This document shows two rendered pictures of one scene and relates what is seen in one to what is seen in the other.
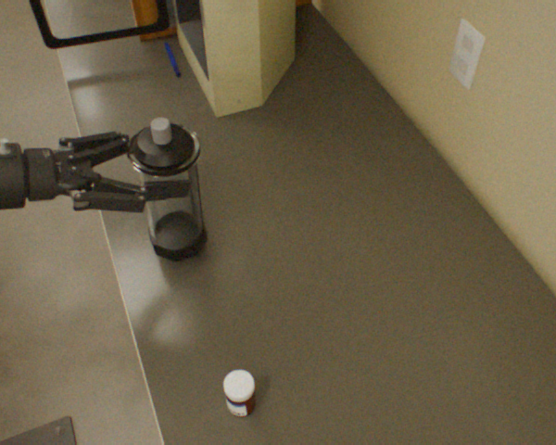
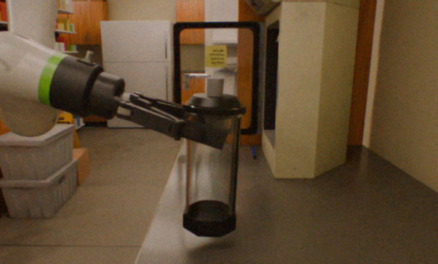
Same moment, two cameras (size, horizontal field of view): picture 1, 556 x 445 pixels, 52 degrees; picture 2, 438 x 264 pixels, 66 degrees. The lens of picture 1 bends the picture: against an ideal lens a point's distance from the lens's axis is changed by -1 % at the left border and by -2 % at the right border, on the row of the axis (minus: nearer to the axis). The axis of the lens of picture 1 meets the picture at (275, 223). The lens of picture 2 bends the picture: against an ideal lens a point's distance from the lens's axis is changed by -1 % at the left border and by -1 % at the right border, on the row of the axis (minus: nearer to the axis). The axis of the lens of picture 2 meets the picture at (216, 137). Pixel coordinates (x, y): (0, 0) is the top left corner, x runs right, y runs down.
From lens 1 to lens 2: 53 cm
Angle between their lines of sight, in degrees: 41
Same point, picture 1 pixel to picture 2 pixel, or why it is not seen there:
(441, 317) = not seen: outside the picture
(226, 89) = (286, 154)
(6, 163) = (82, 64)
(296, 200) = (333, 232)
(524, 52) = not seen: outside the picture
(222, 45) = (288, 115)
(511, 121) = not seen: outside the picture
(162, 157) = (207, 99)
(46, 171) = (110, 83)
